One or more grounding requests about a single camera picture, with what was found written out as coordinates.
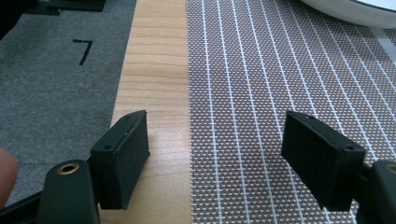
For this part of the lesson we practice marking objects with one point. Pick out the woven striped grey placemat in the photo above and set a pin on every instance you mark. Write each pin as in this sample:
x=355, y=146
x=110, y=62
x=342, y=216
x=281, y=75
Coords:
x=264, y=77

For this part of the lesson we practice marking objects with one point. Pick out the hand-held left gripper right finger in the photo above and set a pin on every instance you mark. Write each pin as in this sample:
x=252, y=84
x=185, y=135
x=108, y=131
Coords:
x=317, y=158

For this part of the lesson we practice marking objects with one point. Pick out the white plate with dark rim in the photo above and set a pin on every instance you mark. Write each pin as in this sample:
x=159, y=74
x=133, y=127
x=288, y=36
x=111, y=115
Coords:
x=351, y=14

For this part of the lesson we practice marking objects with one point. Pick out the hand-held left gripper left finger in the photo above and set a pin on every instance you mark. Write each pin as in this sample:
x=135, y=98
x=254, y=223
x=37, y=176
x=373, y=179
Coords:
x=123, y=161

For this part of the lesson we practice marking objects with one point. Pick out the black stand with square base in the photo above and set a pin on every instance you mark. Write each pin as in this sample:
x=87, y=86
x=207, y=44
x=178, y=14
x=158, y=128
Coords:
x=76, y=4

